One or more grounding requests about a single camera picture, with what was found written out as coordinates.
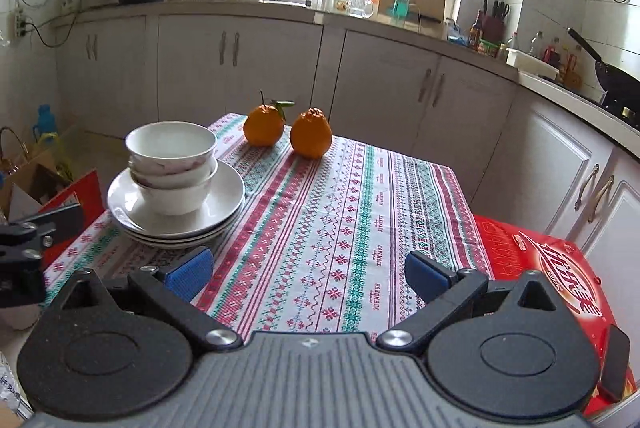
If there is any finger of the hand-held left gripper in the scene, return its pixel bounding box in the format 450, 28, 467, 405
0, 265, 47, 309
0, 219, 57, 263

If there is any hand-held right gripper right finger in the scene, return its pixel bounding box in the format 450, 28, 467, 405
376, 251, 563, 354

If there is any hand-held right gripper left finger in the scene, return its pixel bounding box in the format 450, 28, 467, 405
60, 247, 243, 351

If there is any plain white bowl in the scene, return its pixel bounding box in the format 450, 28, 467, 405
125, 121, 217, 174

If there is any brown cardboard box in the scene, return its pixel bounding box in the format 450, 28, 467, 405
0, 148, 68, 219

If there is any red cardboard box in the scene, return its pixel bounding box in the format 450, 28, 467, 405
10, 168, 107, 259

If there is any yellow plastic bag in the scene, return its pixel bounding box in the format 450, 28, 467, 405
47, 133, 76, 181

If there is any white printed sack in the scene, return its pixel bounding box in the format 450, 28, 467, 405
0, 348, 31, 428

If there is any patterned tablecloth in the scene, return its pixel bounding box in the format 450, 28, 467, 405
42, 112, 496, 341

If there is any teal water jug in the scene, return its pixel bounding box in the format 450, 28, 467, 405
32, 105, 56, 141

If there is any red gift box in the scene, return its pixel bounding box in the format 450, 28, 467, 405
472, 214, 637, 420

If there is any orange with leaf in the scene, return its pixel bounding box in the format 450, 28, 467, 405
243, 90, 296, 147

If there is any leafless orange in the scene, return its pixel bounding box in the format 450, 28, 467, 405
290, 107, 333, 159

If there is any black flat device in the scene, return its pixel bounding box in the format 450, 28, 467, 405
597, 324, 632, 404

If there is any white kitchen cabinet unit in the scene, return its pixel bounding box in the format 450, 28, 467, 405
55, 3, 640, 269

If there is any white tray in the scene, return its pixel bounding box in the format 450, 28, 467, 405
506, 48, 560, 80

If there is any dark sauce bottle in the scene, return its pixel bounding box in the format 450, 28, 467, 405
469, 10, 485, 49

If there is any knife block with knives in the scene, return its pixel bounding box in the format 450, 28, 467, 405
481, 0, 511, 45

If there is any gas stove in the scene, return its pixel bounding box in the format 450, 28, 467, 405
597, 91, 640, 129

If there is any black wok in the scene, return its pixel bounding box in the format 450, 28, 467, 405
566, 27, 640, 109

